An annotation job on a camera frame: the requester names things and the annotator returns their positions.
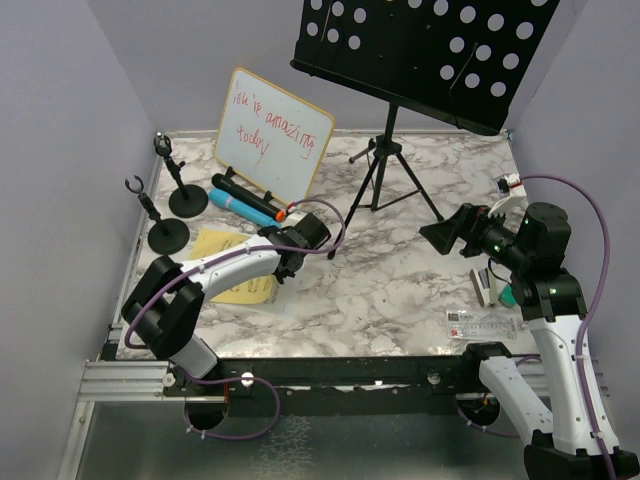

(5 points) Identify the yellow sheet music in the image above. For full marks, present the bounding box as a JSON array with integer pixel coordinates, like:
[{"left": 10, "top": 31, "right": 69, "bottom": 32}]
[{"left": 188, "top": 228, "right": 279, "bottom": 306}]

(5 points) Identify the clear ruler set packet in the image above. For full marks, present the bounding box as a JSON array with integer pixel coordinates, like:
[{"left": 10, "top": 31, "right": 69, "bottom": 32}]
[{"left": 445, "top": 309, "right": 523, "bottom": 341}]

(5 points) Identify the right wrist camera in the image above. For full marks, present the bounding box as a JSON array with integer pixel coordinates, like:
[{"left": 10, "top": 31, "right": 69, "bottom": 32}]
[{"left": 489, "top": 173, "right": 527, "bottom": 216}]

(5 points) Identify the black mounting rail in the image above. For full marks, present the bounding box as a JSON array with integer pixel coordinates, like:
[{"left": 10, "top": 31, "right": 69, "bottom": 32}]
[{"left": 163, "top": 342, "right": 508, "bottom": 418}]

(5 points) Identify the black microphone stand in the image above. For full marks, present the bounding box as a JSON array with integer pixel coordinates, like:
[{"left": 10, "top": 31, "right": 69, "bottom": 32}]
[
  {"left": 153, "top": 132, "right": 209, "bottom": 218},
  {"left": 124, "top": 175, "right": 190, "bottom": 255}
]

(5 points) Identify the black microphone orange tip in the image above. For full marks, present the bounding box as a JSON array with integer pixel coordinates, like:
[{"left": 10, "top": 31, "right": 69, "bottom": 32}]
[{"left": 211, "top": 173, "right": 287, "bottom": 222}]

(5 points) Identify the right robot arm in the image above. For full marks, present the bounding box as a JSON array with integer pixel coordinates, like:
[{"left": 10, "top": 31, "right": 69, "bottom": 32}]
[{"left": 420, "top": 202, "right": 639, "bottom": 479}]

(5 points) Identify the grey stapler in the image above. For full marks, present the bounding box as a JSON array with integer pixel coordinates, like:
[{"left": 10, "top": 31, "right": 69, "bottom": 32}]
[{"left": 469, "top": 268, "right": 498, "bottom": 307}]

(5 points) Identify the aluminium frame rail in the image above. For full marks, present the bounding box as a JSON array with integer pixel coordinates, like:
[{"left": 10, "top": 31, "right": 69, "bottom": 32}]
[{"left": 78, "top": 360, "right": 169, "bottom": 403}]

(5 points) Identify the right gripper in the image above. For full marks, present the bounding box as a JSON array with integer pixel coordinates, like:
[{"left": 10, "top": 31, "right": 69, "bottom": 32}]
[{"left": 421, "top": 201, "right": 532, "bottom": 271}]

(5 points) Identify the yellow-framed whiteboard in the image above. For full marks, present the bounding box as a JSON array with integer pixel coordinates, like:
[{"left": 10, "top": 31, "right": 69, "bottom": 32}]
[{"left": 213, "top": 68, "right": 335, "bottom": 205}]

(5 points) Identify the black tripod music stand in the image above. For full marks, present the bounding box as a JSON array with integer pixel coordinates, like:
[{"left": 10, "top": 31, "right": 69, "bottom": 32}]
[{"left": 289, "top": 0, "right": 561, "bottom": 260}]

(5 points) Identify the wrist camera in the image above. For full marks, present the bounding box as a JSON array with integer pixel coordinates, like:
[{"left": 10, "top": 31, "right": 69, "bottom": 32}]
[
  {"left": 489, "top": 173, "right": 527, "bottom": 216},
  {"left": 282, "top": 202, "right": 308, "bottom": 226}
]

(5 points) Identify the green eraser block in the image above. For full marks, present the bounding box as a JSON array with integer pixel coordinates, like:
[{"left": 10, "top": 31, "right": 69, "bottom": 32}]
[{"left": 499, "top": 285, "right": 517, "bottom": 308}]

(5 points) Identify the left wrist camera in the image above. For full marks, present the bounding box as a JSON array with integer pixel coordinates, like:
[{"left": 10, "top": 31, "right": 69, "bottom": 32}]
[{"left": 282, "top": 202, "right": 308, "bottom": 226}]

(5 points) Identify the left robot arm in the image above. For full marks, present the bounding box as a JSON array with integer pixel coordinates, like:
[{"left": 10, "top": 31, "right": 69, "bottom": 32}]
[{"left": 121, "top": 213, "right": 331, "bottom": 395}]

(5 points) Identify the blue-headed microphone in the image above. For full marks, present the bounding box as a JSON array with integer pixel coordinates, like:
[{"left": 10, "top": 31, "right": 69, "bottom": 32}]
[{"left": 208, "top": 188, "right": 281, "bottom": 227}]

